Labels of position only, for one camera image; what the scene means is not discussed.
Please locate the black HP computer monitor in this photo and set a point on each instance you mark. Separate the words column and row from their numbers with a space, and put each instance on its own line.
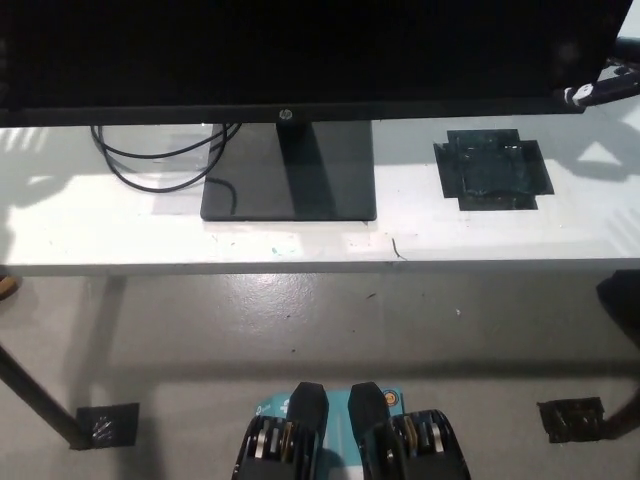
column 310, row 55

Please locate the black tape patch on table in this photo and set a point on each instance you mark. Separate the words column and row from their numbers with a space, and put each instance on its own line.
column 492, row 170

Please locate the black rounded object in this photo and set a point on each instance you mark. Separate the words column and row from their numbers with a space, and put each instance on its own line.
column 622, row 305

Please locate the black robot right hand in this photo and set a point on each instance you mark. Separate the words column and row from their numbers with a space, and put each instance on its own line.
column 582, row 93

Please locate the brown wooden object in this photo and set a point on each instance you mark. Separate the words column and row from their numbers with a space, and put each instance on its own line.
column 7, row 287

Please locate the black floor tape patch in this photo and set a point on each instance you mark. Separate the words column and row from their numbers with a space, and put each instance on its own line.
column 572, row 419
column 107, row 425

